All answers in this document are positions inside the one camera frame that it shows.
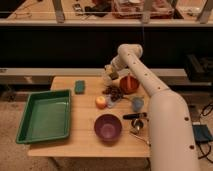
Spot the brown grape bunch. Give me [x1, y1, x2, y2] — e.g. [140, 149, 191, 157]
[103, 85, 123, 102]

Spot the orange bowl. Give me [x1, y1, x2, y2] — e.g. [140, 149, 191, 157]
[119, 75, 139, 94]

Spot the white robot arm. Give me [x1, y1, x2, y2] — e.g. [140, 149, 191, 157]
[110, 44, 200, 171]

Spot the wooden table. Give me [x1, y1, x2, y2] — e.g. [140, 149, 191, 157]
[28, 76, 150, 157]

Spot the clear plastic bag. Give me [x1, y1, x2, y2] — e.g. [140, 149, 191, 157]
[106, 96, 117, 108]

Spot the small metal cup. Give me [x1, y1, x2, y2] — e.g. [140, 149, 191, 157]
[131, 119, 144, 131]

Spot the teal sponge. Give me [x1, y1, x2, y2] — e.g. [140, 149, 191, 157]
[74, 80, 85, 94]

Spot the orange apple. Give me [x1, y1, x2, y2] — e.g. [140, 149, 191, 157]
[95, 96, 107, 109]

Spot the green plastic tray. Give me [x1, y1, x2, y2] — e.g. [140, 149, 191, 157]
[16, 90, 71, 144]

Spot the white cup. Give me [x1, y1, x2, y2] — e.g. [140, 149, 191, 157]
[102, 74, 113, 86]

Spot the purple bowl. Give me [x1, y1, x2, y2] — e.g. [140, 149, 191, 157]
[94, 114, 122, 142]

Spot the blue plastic cup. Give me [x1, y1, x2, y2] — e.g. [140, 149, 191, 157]
[131, 97, 144, 112]

